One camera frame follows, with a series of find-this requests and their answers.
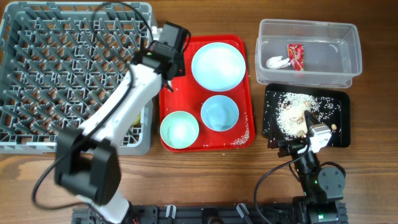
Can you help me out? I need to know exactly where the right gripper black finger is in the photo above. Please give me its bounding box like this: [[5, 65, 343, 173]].
[[304, 110, 319, 126], [268, 118, 284, 141]]

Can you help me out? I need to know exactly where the food scraps and rice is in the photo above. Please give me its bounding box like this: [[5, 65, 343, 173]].
[[275, 93, 341, 140]]

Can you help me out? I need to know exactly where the light blue plate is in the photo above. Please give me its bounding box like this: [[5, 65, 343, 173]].
[[191, 42, 246, 92]]

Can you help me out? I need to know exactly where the light blue bowl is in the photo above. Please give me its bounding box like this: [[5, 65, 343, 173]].
[[200, 95, 239, 132]]

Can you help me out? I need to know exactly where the green bowl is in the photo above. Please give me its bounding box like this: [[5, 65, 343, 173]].
[[160, 111, 199, 149]]

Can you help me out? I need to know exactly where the white napkin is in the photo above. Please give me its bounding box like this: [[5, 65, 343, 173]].
[[266, 56, 290, 70]]

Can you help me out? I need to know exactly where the yellow plastic cup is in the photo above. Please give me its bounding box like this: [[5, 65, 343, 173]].
[[132, 114, 141, 126]]

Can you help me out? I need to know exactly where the red snack wrapper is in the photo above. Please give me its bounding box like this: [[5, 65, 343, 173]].
[[287, 44, 304, 71]]

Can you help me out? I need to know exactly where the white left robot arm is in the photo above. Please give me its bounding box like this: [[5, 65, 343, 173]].
[[54, 49, 185, 223]]

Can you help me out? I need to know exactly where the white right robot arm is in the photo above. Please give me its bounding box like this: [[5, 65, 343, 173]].
[[268, 111, 348, 223]]

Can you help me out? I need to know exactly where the black waste tray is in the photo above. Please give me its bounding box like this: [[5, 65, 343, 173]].
[[262, 83, 351, 147]]

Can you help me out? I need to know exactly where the clear plastic waste bin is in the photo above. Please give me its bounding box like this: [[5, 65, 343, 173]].
[[255, 19, 363, 88]]

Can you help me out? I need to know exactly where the grey dishwasher rack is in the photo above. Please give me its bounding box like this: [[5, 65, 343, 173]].
[[1, 1, 156, 154]]

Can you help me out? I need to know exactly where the red serving tray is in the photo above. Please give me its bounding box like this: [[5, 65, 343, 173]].
[[159, 34, 256, 152]]

